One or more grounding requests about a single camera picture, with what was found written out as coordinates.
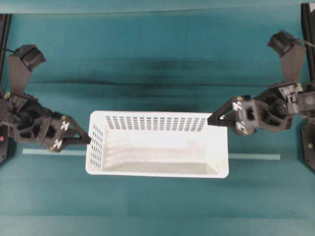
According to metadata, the black frame rail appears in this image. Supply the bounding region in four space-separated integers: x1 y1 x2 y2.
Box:
301 1 315 81
0 14 12 81

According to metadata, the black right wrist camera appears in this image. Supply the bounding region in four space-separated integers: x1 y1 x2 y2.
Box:
267 30 297 57

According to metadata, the black left frame rail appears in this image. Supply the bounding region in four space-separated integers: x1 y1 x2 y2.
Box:
0 14 12 81

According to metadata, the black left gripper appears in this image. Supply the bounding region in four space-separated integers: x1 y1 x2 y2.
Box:
4 94 91 152

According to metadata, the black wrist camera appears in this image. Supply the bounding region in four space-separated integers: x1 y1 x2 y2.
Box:
14 45 46 71
267 30 297 57

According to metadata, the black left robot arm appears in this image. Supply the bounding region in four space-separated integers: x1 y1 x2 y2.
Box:
0 93 92 163

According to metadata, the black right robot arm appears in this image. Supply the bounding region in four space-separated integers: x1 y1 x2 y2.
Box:
207 83 315 170

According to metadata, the white perforated plastic basket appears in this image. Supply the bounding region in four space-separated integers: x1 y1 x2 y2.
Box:
85 111 229 178

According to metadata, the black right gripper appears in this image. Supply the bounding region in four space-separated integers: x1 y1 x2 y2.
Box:
207 83 300 136

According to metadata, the pale tape strip on table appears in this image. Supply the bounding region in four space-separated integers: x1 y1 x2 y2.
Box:
22 148 281 161

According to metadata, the black right frame rail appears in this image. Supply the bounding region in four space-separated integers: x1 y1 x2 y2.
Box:
301 1 315 81

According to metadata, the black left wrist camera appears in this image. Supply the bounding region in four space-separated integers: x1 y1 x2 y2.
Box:
14 45 46 71

